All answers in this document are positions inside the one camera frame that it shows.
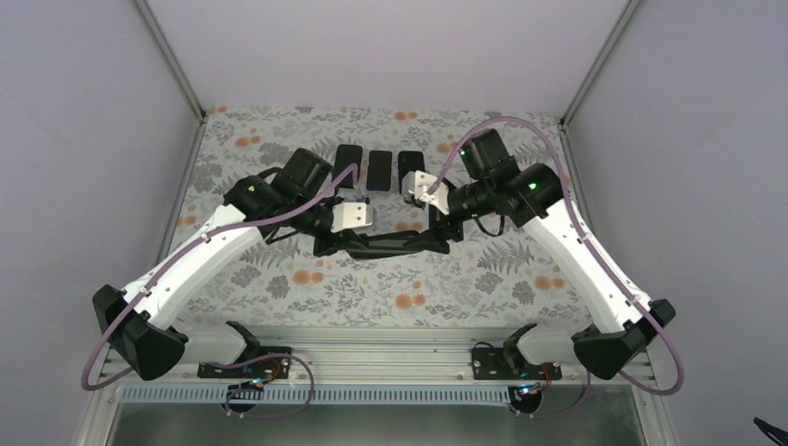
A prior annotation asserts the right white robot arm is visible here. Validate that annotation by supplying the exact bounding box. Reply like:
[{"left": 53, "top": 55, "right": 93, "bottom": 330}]
[{"left": 400, "top": 129, "right": 676, "bottom": 380}]

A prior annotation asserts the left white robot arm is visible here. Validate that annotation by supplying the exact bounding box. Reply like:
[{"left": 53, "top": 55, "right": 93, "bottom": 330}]
[{"left": 81, "top": 149, "right": 372, "bottom": 391}]

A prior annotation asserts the black phone left row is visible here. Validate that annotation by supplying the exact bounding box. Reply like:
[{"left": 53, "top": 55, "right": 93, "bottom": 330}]
[{"left": 332, "top": 144, "right": 363, "bottom": 190}]

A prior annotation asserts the black phone row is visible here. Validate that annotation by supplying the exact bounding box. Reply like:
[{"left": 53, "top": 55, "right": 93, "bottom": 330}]
[
  {"left": 365, "top": 151, "right": 393, "bottom": 192},
  {"left": 397, "top": 151, "right": 426, "bottom": 193},
  {"left": 332, "top": 144, "right": 363, "bottom": 190}
]

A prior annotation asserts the black phone right row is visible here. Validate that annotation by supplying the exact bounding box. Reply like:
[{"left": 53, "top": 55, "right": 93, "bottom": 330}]
[{"left": 397, "top": 151, "right": 426, "bottom": 193}]

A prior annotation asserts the black phone middle row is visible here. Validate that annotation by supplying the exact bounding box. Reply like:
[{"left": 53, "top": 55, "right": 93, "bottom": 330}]
[{"left": 365, "top": 151, "right": 393, "bottom": 192}]

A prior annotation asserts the floral table mat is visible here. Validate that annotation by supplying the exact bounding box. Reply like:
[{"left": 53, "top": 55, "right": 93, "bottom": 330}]
[{"left": 174, "top": 106, "right": 588, "bottom": 328}]

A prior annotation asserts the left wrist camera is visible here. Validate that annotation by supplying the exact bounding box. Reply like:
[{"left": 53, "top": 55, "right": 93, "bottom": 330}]
[{"left": 330, "top": 202, "right": 374, "bottom": 233}]

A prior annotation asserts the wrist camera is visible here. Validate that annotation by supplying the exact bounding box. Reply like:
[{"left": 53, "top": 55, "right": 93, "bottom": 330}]
[
  {"left": 330, "top": 202, "right": 374, "bottom": 233},
  {"left": 401, "top": 170, "right": 450, "bottom": 216}
]

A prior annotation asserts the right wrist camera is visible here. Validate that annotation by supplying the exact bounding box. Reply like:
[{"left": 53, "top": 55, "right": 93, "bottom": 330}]
[{"left": 401, "top": 170, "right": 450, "bottom": 216}]

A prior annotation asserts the aluminium rail frame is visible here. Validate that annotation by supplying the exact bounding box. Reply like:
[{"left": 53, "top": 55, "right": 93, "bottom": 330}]
[{"left": 98, "top": 324, "right": 655, "bottom": 386}]

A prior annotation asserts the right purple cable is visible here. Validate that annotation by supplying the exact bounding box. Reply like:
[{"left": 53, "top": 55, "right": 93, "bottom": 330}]
[{"left": 425, "top": 116, "right": 686, "bottom": 421}]

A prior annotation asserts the purple cable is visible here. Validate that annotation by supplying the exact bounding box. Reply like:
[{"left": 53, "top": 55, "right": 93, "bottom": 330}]
[
  {"left": 81, "top": 163, "right": 361, "bottom": 420},
  {"left": 425, "top": 116, "right": 686, "bottom": 421}
]

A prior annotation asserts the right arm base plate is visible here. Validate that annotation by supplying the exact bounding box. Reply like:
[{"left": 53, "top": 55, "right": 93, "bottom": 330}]
[{"left": 470, "top": 342, "right": 563, "bottom": 381}]

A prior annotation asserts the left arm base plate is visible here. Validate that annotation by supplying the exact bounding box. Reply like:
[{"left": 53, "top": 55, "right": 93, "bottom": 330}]
[{"left": 197, "top": 346, "right": 293, "bottom": 381}]

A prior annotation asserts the grey slotted cable duct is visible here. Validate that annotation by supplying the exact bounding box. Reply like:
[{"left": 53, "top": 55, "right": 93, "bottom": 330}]
[{"left": 118, "top": 383, "right": 512, "bottom": 407}]

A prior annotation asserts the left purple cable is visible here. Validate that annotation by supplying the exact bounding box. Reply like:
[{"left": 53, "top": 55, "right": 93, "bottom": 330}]
[{"left": 81, "top": 163, "right": 361, "bottom": 420}]

